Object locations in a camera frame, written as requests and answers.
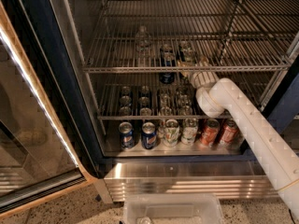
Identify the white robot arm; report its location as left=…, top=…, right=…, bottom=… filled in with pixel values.
left=183, top=60, right=299, bottom=217

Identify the orange can front left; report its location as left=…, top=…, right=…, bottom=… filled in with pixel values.
left=200, top=119, right=220, bottom=146

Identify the green can shelf front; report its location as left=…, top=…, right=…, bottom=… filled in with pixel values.
left=178, top=49, right=198, bottom=81

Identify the blue can middle shelf rear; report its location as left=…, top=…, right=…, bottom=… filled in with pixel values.
left=160, top=44, right=173, bottom=58

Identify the clear plastic bin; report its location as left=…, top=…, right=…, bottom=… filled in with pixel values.
left=123, top=193, right=224, bottom=224

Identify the orange can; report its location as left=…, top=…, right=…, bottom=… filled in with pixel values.
left=219, top=119, right=238, bottom=147
left=200, top=119, right=220, bottom=146

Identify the clear water bottle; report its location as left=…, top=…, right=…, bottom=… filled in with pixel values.
left=135, top=25, right=151, bottom=67

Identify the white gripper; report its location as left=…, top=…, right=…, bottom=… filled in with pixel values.
left=177, top=55, right=219, bottom=89

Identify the blue pepsi can front right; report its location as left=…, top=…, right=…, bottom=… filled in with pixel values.
left=141, top=122, right=157, bottom=149

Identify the open glass fridge door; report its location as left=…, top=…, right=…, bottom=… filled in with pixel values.
left=0, top=0, right=103, bottom=217

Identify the blue pepsi can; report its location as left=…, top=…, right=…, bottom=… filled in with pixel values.
left=119, top=122, right=135, bottom=149
left=141, top=122, right=157, bottom=149

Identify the orange can front right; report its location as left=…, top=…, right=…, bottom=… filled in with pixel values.
left=219, top=119, right=238, bottom=147

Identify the right blue fridge door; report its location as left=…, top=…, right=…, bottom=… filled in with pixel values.
left=240, top=54, right=299, bottom=157

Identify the stainless fridge base panel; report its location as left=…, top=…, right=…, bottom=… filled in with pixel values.
left=105, top=161, right=277, bottom=202

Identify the wire shelf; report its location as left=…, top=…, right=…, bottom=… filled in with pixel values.
left=96, top=73, right=275, bottom=121
left=84, top=0, right=299, bottom=73

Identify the blue can middle shelf front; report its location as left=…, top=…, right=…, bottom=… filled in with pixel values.
left=159, top=53, right=175, bottom=84

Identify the green can middle shelf rear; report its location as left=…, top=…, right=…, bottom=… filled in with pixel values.
left=178, top=40, right=192, bottom=52

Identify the green can shelf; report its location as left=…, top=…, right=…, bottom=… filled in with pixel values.
left=178, top=40, right=192, bottom=52
left=178, top=49, right=198, bottom=81

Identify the top wire shelf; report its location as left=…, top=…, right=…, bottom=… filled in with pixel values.
left=84, top=0, right=299, bottom=73

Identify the blue pepsi can front left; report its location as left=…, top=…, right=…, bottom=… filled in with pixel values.
left=119, top=122, right=135, bottom=149

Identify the blue can shelf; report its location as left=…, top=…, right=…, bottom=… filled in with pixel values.
left=160, top=44, right=173, bottom=58
left=159, top=53, right=175, bottom=84

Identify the middle wire shelf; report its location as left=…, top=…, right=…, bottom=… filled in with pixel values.
left=96, top=73, right=275, bottom=121

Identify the white green can front left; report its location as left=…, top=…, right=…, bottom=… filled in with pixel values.
left=164, top=119, right=179, bottom=147

